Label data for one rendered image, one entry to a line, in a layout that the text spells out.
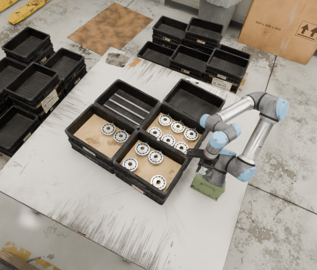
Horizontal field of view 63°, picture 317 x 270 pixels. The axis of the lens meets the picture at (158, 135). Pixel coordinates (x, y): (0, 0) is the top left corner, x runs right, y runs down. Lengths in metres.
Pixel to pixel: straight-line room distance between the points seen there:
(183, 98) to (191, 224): 0.96
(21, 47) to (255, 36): 3.02
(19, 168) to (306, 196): 2.60
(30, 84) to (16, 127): 0.42
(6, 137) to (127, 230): 1.55
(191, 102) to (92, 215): 1.11
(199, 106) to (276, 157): 1.31
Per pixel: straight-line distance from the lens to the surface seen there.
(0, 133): 2.85
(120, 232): 1.76
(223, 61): 3.07
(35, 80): 2.85
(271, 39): 4.20
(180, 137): 1.90
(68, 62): 3.11
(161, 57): 3.30
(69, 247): 2.52
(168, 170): 1.76
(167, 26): 3.59
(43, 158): 2.05
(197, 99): 2.15
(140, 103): 2.06
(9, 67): 3.23
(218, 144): 1.26
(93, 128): 1.94
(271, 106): 1.60
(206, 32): 3.38
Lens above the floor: 2.42
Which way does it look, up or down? 57 degrees down
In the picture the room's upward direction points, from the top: 8 degrees clockwise
